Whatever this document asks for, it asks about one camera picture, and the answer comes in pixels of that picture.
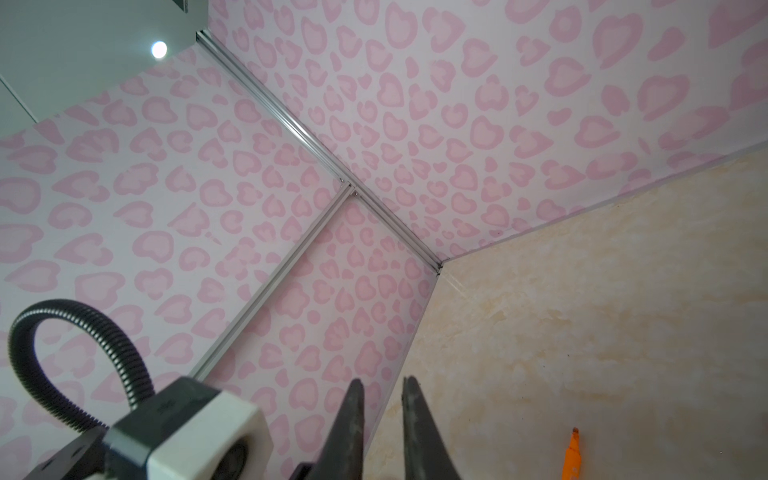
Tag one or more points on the orange pen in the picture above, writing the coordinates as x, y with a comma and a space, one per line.
572, 459

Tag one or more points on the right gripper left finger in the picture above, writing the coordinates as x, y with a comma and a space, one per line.
342, 455

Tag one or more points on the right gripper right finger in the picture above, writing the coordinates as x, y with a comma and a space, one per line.
425, 454

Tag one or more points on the left corner aluminium profile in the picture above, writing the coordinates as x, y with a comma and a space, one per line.
310, 142

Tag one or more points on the diagonal aluminium wall profile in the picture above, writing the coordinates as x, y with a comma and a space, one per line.
214, 354

